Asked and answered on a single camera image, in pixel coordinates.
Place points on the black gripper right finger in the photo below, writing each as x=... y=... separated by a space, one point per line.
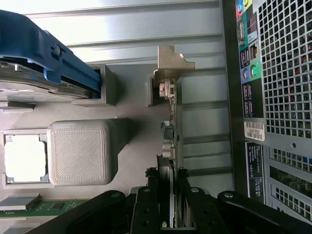
x=207 y=212

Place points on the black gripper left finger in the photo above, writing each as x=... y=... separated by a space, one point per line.
x=143 y=207

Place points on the black label sticker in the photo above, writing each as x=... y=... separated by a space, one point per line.
x=254 y=171

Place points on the grey 3D-printed parts rack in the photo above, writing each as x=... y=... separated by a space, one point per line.
x=80 y=151

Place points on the white barcode sticker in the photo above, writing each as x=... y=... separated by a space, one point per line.
x=254 y=130

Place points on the green RAM stick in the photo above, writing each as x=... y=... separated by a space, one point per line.
x=41 y=207

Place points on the grey PC case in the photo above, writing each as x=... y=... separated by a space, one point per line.
x=273 y=102

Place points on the silver CPU chip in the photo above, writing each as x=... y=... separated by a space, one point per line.
x=24 y=158

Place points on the hard disk in blue caddy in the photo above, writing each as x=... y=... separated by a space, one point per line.
x=44 y=63

